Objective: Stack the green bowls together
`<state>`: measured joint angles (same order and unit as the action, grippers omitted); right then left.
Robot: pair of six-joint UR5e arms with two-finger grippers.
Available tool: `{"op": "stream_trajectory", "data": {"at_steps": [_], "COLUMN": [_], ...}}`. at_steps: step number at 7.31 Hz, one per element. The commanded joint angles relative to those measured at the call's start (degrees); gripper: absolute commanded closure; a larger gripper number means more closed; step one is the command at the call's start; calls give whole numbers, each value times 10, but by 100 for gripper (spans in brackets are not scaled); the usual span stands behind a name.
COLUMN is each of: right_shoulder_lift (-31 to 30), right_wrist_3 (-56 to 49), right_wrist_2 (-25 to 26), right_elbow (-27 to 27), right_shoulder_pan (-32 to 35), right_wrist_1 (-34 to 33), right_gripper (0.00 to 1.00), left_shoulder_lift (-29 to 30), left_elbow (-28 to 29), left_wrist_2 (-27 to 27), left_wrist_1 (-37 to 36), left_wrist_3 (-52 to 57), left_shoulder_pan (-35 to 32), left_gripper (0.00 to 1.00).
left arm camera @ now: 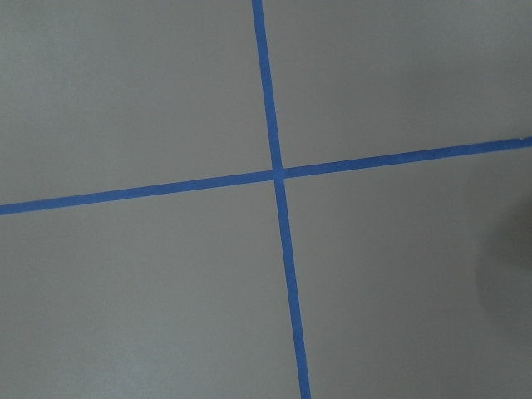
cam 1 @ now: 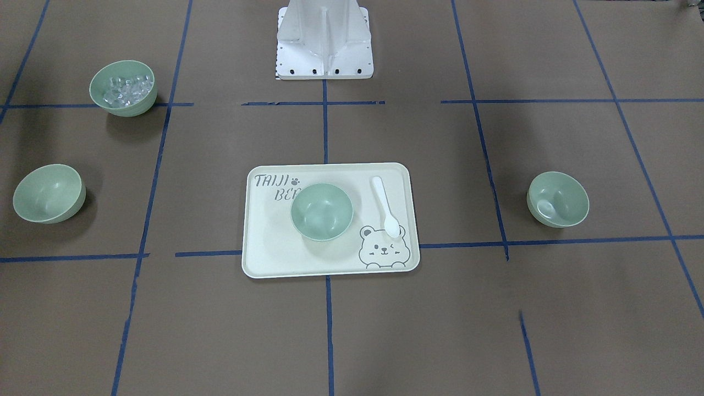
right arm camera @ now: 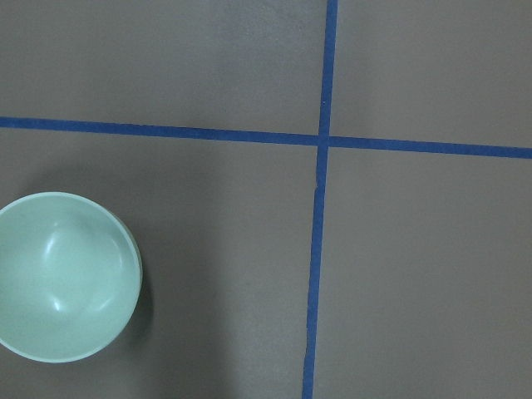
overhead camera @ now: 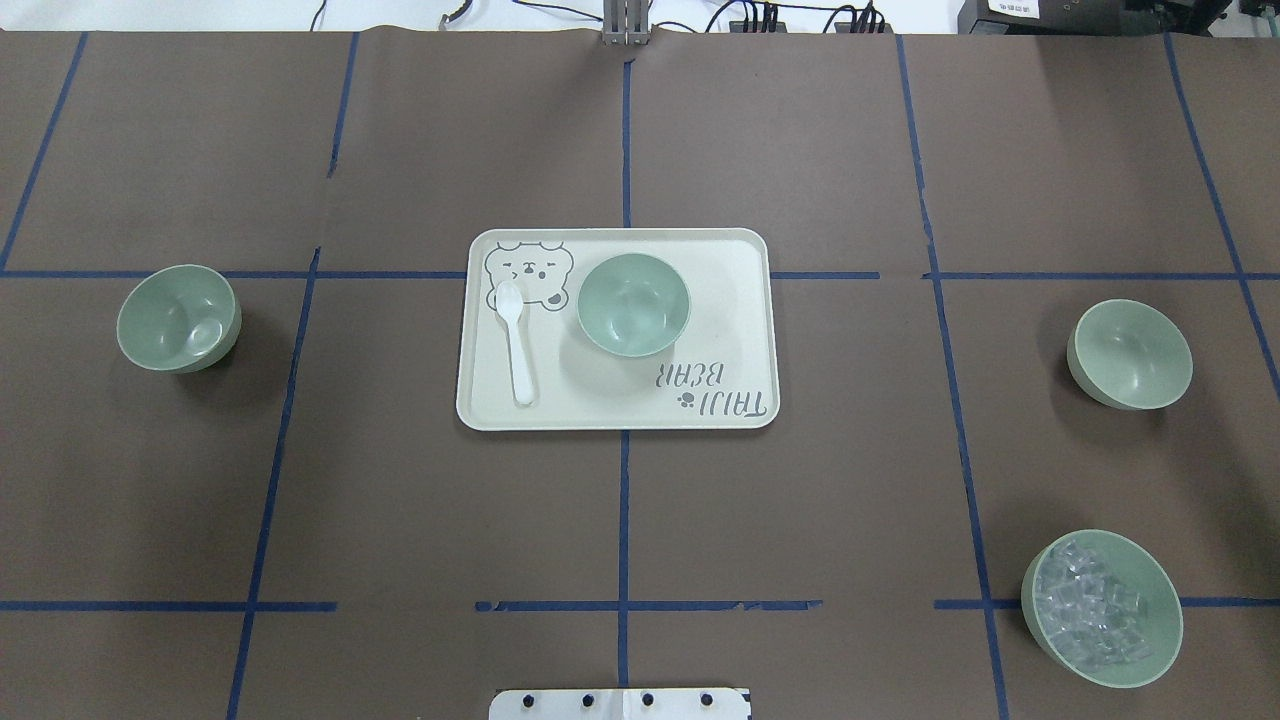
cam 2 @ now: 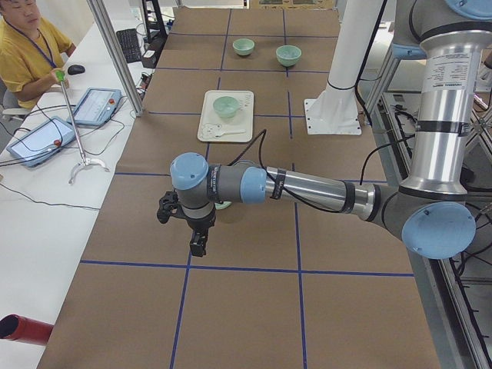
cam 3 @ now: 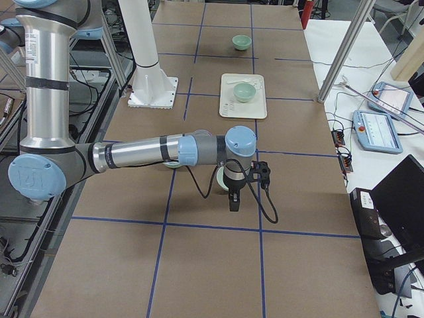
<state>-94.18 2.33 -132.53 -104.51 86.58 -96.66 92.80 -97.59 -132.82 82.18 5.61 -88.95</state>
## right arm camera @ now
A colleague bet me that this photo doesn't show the green bowl right near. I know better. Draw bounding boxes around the green bowl right near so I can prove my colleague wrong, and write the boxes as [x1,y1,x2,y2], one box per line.
[1,192,143,363]

